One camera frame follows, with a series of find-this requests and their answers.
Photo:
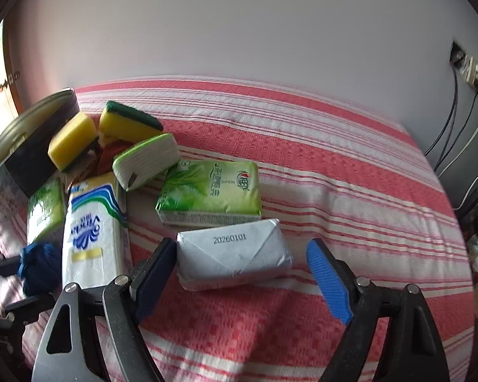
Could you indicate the yellow green sponge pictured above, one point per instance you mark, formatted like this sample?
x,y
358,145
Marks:
x,y
129,121
71,139

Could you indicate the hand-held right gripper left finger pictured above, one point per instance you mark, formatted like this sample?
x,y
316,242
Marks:
x,y
155,278

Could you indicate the red striped bedsheet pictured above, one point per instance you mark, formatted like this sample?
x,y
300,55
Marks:
x,y
302,175

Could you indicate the white blue tissue pack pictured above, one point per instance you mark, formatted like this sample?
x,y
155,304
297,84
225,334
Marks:
x,y
93,230

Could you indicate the green drink carton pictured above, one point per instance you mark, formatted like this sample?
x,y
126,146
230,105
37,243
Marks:
x,y
209,193

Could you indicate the stainless steel basin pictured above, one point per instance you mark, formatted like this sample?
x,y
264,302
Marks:
x,y
32,135

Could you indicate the green white tissue pack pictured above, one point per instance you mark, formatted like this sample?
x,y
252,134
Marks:
x,y
145,159

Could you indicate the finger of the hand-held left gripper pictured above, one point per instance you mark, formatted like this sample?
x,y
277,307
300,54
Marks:
x,y
32,308
2,260

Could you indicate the wooden door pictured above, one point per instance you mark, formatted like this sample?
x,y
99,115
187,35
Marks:
x,y
4,71

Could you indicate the dark blue cloth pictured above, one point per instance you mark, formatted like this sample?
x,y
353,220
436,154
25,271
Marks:
x,y
40,266

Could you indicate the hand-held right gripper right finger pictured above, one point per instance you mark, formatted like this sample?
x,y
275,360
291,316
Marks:
x,y
328,282

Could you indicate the gold door hinge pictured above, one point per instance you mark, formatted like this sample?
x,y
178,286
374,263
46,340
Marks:
x,y
8,81

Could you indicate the red snack wrapper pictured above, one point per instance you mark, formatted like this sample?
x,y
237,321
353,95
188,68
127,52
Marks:
x,y
105,154

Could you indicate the wall socket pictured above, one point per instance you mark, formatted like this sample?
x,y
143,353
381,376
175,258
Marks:
x,y
460,61

